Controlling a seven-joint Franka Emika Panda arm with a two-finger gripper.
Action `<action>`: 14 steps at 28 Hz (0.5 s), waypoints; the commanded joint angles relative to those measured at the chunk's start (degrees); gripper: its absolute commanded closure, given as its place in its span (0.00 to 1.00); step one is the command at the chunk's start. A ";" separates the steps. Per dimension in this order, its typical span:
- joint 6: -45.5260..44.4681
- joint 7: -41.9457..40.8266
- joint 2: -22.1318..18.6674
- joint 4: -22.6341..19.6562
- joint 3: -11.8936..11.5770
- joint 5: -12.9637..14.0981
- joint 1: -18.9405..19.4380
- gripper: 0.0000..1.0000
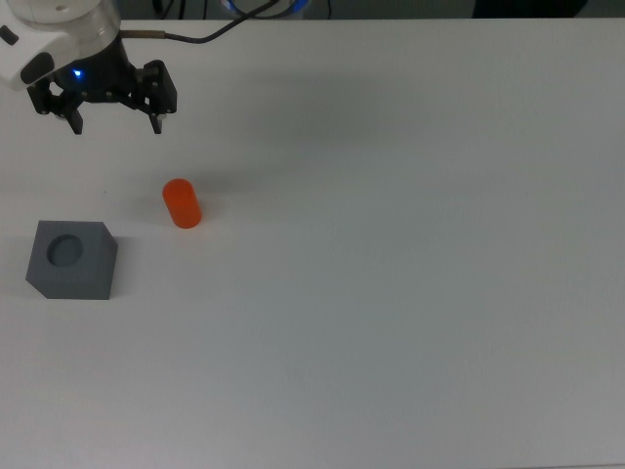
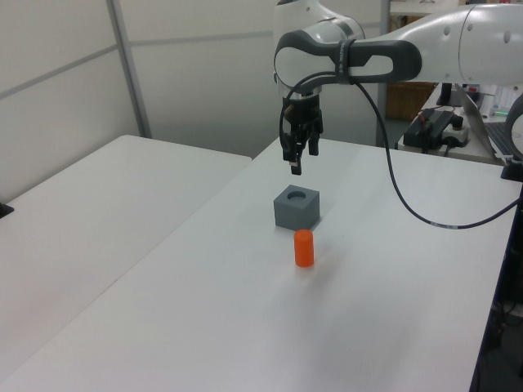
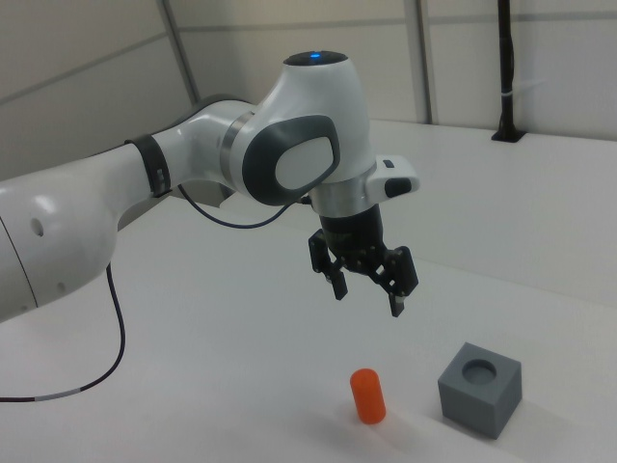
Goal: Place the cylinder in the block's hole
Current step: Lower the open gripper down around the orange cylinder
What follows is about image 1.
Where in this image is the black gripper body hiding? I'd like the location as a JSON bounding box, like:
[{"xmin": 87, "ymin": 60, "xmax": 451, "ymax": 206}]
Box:
[{"xmin": 51, "ymin": 38, "xmax": 147, "ymax": 107}]

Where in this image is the orange cylinder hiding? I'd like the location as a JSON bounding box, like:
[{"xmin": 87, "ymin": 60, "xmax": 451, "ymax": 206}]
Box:
[{"xmin": 161, "ymin": 178, "xmax": 203, "ymax": 230}]

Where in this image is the grey block with round hole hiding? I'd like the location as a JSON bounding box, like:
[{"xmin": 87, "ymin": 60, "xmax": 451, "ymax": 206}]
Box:
[{"xmin": 24, "ymin": 220, "xmax": 119, "ymax": 300}]

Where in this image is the round base with blue light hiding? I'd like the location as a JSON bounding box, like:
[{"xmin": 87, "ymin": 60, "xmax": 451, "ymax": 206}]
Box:
[{"xmin": 219, "ymin": 0, "xmax": 313, "ymax": 15}]

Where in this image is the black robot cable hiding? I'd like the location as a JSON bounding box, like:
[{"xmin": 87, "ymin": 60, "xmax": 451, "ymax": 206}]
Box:
[{"xmin": 120, "ymin": 0, "xmax": 282, "ymax": 45}]

